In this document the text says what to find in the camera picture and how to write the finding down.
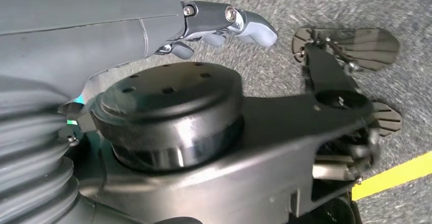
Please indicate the yellow floor tape square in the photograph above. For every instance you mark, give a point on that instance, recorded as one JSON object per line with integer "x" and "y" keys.
{"x": 391, "y": 177}

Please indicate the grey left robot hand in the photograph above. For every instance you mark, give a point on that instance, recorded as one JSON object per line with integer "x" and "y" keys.
{"x": 67, "y": 20}

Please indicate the black robot left foot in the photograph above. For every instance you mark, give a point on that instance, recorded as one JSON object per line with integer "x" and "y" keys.
{"x": 364, "y": 47}

